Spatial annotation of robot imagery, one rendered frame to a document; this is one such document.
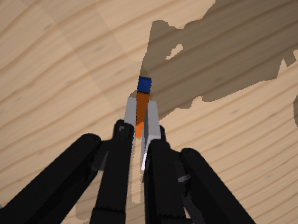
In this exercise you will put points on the orange rod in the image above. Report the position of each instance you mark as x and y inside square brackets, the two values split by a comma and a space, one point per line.
[142, 100]

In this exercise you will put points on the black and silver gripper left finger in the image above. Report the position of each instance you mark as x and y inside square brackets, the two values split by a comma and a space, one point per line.
[51, 195]

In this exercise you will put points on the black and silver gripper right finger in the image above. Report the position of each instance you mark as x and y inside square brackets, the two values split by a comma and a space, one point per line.
[206, 198]

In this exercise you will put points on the small blue block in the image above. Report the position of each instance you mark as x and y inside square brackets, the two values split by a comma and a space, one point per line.
[144, 84]

